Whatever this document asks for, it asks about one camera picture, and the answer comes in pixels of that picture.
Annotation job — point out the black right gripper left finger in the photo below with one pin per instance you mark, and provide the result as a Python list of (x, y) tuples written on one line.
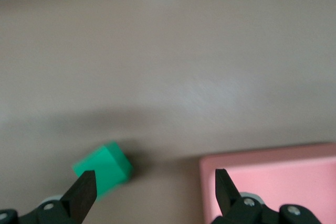
[(81, 197)]

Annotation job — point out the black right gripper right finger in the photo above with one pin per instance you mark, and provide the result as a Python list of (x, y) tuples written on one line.
[(228, 200)]

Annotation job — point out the green foam cube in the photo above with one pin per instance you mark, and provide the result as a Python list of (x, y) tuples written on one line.
[(110, 161)]

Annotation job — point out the pink plastic bin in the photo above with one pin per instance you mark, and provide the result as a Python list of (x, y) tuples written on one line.
[(275, 176)]

